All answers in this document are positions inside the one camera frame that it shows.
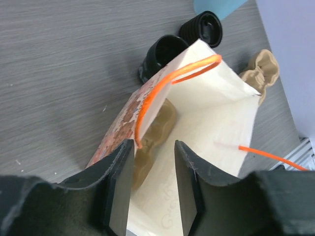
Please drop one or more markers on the light blue straw holder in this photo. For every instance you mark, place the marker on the light blue straw holder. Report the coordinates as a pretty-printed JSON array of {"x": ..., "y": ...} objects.
[{"x": 221, "y": 8}]

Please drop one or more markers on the white paper takeout bag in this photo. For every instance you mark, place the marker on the white paper takeout bag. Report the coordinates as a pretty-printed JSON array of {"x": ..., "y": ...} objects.
[{"x": 216, "y": 111}]

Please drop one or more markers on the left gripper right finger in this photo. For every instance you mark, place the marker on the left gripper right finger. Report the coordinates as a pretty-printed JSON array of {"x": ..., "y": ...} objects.
[{"x": 189, "y": 168}]

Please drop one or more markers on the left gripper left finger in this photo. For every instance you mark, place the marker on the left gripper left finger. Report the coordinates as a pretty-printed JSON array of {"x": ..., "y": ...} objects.
[{"x": 106, "y": 188}]

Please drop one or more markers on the open black coffee cup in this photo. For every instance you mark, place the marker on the open black coffee cup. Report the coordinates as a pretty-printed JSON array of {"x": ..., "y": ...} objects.
[{"x": 163, "y": 51}]

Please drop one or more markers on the pulp cup carrier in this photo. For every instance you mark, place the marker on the pulp cup carrier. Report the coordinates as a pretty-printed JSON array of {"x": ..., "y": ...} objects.
[
  {"x": 262, "y": 72},
  {"x": 155, "y": 136}
]

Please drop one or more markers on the lidded black coffee cup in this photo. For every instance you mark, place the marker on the lidded black coffee cup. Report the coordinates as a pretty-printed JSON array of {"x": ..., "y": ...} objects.
[{"x": 205, "y": 26}]

